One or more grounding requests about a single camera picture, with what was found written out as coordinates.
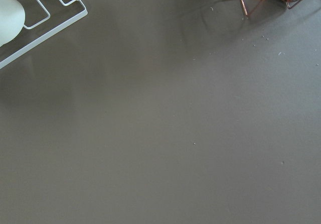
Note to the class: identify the mug rack with mugs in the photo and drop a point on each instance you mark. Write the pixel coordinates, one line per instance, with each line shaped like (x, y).
(26, 24)

